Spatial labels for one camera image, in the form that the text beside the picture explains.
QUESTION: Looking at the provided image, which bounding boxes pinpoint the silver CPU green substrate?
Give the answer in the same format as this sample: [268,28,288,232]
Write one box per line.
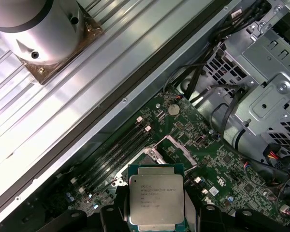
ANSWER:
[127,163,186,230]

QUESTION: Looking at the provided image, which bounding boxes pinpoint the grey metal drive cage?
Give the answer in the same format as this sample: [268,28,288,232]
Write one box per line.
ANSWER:
[200,0,290,165]

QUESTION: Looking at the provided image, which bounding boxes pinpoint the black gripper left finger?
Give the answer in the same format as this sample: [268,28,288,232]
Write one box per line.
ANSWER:
[36,185,131,232]

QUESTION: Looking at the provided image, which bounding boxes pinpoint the open black PC case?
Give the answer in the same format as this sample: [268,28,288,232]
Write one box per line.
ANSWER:
[0,0,290,232]

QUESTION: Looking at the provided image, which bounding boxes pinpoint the metal CPU socket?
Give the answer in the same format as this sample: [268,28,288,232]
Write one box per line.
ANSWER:
[112,144,167,186]

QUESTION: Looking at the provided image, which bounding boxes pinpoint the black RAM slot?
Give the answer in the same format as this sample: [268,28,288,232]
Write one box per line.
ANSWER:
[90,125,152,182]
[94,130,155,187]
[87,120,147,177]
[83,116,143,172]

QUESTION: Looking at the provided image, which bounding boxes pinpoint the green motherboard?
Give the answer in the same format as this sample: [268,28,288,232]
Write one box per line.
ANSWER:
[55,90,290,232]

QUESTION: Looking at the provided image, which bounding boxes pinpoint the silver coin battery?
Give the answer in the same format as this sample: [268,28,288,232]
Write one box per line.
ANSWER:
[167,103,181,116]

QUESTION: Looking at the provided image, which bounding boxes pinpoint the metal socket cover frame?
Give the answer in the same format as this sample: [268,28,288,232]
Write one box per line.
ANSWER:
[153,133,199,173]

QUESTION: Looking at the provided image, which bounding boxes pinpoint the black connector coloured wires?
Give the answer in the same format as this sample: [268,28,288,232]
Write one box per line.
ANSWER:
[262,142,290,174]

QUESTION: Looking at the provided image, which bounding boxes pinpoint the square brown base plate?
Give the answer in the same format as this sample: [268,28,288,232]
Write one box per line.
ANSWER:
[14,6,105,86]

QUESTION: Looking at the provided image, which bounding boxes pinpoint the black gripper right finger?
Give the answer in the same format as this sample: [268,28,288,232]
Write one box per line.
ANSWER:
[181,189,290,232]

